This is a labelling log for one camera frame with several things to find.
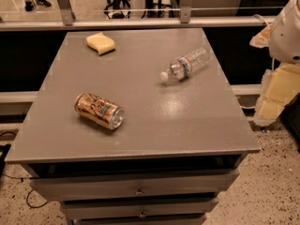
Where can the gold soda can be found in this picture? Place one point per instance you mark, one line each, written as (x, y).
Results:
(99, 110)

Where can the clear plastic water bottle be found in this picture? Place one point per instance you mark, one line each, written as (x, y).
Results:
(180, 68)

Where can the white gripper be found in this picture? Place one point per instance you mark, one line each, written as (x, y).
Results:
(287, 37)

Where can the metal railing frame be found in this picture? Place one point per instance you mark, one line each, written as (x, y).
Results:
(89, 15)

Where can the black office chair base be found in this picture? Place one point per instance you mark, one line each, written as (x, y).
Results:
(124, 9)

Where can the yellow sponge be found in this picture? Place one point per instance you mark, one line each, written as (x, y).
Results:
(100, 43)

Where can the grey drawer cabinet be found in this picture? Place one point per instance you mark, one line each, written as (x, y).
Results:
(178, 147)

